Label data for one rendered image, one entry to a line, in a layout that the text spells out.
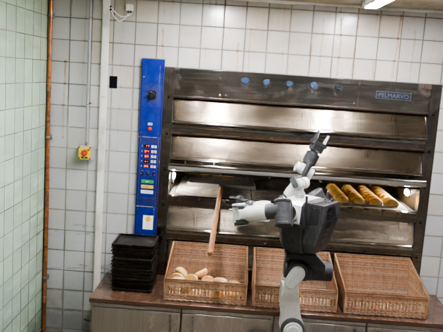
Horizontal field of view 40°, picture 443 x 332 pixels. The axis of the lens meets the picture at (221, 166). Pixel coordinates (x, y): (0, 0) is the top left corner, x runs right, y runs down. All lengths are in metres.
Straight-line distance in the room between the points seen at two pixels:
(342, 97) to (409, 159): 0.66
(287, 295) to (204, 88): 1.59
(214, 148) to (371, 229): 1.28
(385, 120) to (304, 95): 0.60
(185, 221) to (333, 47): 1.62
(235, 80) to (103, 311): 1.81
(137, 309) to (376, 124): 2.08
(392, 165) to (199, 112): 1.42
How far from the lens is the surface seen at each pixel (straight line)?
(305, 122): 4.31
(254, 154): 4.31
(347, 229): 4.49
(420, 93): 4.48
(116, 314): 4.12
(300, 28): 4.31
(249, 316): 4.05
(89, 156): 4.37
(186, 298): 4.07
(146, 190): 4.38
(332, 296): 4.09
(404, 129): 4.44
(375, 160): 4.43
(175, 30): 4.31
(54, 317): 4.85
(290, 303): 3.63
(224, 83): 4.30
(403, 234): 4.59
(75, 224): 4.58
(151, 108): 4.30
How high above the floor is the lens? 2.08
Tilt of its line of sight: 9 degrees down
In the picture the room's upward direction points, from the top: 4 degrees clockwise
